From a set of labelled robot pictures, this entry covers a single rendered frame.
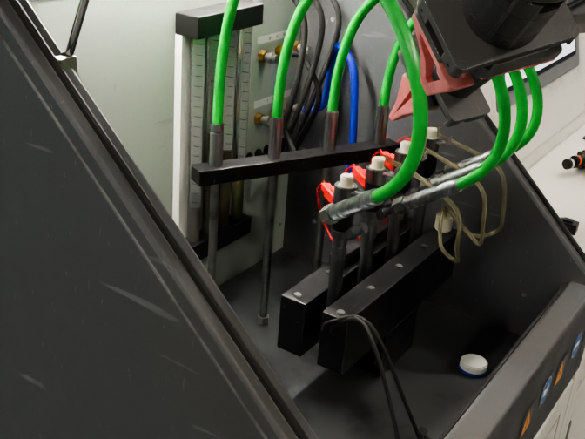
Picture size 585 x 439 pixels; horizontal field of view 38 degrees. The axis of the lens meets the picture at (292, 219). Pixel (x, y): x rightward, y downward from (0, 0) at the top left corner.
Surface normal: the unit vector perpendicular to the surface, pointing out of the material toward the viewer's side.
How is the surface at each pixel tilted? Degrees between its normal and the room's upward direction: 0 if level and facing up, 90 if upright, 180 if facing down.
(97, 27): 90
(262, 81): 90
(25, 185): 90
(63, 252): 90
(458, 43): 46
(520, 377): 0
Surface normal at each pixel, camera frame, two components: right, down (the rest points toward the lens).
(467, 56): 0.18, -0.32
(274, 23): 0.83, 0.29
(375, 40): -0.55, 0.32
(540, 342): 0.07, -0.90
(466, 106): 0.52, -0.36
